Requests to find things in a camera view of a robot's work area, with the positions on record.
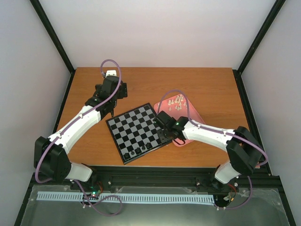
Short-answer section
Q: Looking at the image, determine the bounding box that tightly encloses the black rook chess piece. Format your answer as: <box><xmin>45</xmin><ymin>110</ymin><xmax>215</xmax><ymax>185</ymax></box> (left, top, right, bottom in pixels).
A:
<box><xmin>124</xmin><ymin>153</ymin><xmax>130</xmax><ymax>159</ymax></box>

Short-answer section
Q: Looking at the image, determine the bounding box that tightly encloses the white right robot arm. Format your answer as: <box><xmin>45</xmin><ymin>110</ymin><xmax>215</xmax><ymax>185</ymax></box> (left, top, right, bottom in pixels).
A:
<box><xmin>154</xmin><ymin>111</ymin><xmax>268</xmax><ymax>184</ymax></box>

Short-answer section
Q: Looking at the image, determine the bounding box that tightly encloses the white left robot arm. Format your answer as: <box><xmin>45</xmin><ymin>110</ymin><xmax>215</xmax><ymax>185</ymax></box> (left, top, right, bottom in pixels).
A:
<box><xmin>34</xmin><ymin>75</ymin><xmax>127</xmax><ymax>190</ymax></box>

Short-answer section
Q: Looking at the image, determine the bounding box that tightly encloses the pink plastic tray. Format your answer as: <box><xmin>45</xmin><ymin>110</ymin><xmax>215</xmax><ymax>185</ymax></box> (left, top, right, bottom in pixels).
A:
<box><xmin>154</xmin><ymin>94</ymin><xmax>205</xmax><ymax>147</ymax></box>

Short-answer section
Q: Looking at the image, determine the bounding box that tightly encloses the black and grey chessboard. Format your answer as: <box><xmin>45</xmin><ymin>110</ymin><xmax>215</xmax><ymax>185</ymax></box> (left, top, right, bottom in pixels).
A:
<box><xmin>106</xmin><ymin>103</ymin><xmax>168</xmax><ymax>165</ymax></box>

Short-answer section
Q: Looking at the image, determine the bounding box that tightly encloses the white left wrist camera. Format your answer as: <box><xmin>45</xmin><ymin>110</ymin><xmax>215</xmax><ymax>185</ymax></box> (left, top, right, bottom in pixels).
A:
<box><xmin>105</xmin><ymin>70</ymin><xmax>117</xmax><ymax>77</ymax></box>

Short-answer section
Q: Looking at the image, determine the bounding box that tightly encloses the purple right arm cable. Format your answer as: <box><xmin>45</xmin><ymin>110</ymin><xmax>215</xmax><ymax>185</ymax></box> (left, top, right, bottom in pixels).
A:
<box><xmin>156</xmin><ymin>90</ymin><xmax>269</xmax><ymax>210</ymax></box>

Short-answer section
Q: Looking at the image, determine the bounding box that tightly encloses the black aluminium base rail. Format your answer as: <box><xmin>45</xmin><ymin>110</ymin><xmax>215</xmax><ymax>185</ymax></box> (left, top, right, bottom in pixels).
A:
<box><xmin>70</xmin><ymin>165</ymin><xmax>283</xmax><ymax>195</ymax></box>

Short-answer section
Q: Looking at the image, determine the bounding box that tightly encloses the black left frame post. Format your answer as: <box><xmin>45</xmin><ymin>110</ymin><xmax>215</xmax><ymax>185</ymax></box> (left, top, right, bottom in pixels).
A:
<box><xmin>29</xmin><ymin>0</ymin><xmax>76</xmax><ymax>74</ymax></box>

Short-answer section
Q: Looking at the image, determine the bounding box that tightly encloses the black frame post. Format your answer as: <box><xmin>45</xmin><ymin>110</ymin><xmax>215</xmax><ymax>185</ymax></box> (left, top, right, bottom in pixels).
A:
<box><xmin>236</xmin><ymin>0</ymin><xmax>287</xmax><ymax>73</ymax></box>
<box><xmin>29</xmin><ymin>0</ymin><xmax>76</xmax><ymax>74</ymax></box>

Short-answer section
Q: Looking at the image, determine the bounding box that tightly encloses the light blue slotted cable duct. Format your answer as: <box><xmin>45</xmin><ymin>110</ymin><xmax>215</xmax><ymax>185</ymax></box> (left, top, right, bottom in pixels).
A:
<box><xmin>36</xmin><ymin>191</ymin><xmax>214</xmax><ymax>205</ymax></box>

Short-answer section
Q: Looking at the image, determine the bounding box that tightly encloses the black right frame post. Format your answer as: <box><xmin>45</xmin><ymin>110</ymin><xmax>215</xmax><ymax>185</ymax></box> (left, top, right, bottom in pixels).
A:
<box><xmin>236</xmin><ymin>0</ymin><xmax>287</xmax><ymax>73</ymax></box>

